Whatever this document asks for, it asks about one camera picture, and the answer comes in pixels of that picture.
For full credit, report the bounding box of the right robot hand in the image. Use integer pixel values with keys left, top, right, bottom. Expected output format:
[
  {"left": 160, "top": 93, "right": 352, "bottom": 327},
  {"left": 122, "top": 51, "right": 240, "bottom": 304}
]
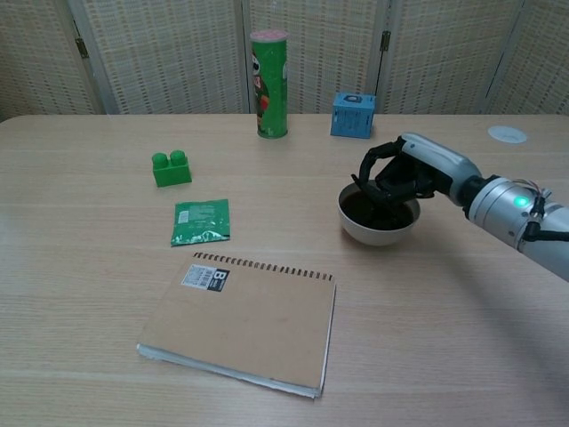
[{"left": 350, "top": 132, "right": 484, "bottom": 208}]

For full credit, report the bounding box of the white bowl with dark liquid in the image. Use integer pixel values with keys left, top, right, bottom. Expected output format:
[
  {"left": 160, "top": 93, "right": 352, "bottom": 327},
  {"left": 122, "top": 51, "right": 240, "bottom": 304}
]
[{"left": 337, "top": 182, "right": 421, "bottom": 247}]

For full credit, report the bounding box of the blue cube box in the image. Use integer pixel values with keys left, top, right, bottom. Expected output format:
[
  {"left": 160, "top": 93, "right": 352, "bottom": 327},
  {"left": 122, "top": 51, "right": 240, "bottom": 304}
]
[{"left": 329, "top": 92, "right": 378, "bottom": 141}]

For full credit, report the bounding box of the green chips can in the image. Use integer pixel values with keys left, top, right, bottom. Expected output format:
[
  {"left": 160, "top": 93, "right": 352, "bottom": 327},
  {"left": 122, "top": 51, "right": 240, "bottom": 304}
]
[{"left": 249, "top": 29, "right": 291, "bottom": 141}]

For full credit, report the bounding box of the green foil sachet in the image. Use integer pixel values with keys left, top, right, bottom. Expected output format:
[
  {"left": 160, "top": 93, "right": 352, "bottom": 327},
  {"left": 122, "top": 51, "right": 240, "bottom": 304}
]
[{"left": 170, "top": 198, "right": 232, "bottom": 247}]

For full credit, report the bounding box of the brown spiral notebook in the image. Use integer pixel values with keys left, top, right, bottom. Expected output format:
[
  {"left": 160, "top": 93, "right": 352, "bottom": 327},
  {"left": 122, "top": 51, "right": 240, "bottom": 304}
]
[{"left": 136, "top": 251, "right": 338, "bottom": 399}]

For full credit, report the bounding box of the green toy building block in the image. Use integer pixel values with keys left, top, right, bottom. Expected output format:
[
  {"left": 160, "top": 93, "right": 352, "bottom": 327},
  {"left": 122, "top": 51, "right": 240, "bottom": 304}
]
[{"left": 151, "top": 149, "right": 194, "bottom": 189}]

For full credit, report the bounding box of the woven folding screen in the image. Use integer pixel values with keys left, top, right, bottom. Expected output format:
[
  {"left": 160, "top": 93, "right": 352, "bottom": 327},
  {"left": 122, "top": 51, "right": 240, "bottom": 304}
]
[{"left": 0, "top": 0, "right": 569, "bottom": 117}]

